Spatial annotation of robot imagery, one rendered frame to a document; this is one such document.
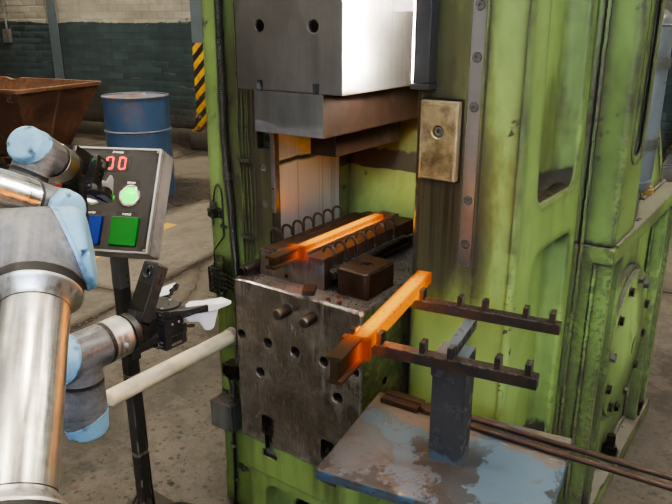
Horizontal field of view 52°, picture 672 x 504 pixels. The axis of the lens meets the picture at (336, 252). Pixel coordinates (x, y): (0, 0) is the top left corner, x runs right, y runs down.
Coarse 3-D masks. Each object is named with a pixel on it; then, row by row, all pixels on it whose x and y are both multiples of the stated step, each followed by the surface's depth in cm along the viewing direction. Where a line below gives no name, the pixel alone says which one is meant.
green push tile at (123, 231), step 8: (112, 216) 176; (112, 224) 175; (120, 224) 175; (128, 224) 175; (136, 224) 174; (112, 232) 175; (120, 232) 175; (128, 232) 174; (136, 232) 174; (112, 240) 174; (120, 240) 174; (128, 240) 174; (136, 240) 174
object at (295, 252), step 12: (372, 216) 188; (336, 228) 177; (348, 228) 177; (312, 240) 168; (324, 240) 169; (276, 252) 158; (288, 252) 158; (300, 252) 161; (276, 264) 157; (288, 264) 159
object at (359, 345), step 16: (416, 272) 139; (400, 288) 130; (416, 288) 130; (384, 304) 123; (400, 304) 123; (368, 320) 117; (384, 320) 117; (352, 336) 108; (368, 336) 111; (336, 352) 103; (352, 352) 107; (368, 352) 108; (336, 368) 102; (352, 368) 106; (336, 384) 103
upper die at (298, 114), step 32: (256, 96) 158; (288, 96) 153; (320, 96) 148; (352, 96) 156; (384, 96) 168; (416, 96) 180; (256, 128) 161; (288, 128) 155; (320, 128) 150; (352, 128) 159
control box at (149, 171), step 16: (112, 160) 180; (128, 160) 179; (144, 160) 178; (160, 160) 178; (128, 176) 178; (144, 176) 177; (160, 176) 178; (144, 192) 177; (160, 192) 179; (96, 208) 178; (112, 208) 177; (128, 208) 176; (144, 208) 176; (160, 208) 179; (144, 224) 175; (160, 224) 180; (144, 240) 174; (160, 240) 180; (112, 256) 182; (128, 256) 179; (144, 256) 177
